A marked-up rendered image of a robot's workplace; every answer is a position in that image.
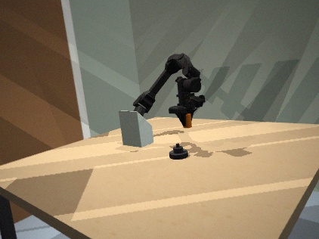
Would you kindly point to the orange knob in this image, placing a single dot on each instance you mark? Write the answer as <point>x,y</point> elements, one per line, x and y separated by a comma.
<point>188,121</point>

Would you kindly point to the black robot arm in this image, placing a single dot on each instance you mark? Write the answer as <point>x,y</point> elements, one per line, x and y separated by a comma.
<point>174,63</point>

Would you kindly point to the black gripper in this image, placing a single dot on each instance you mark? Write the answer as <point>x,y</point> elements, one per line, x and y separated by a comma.
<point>182,108</point>

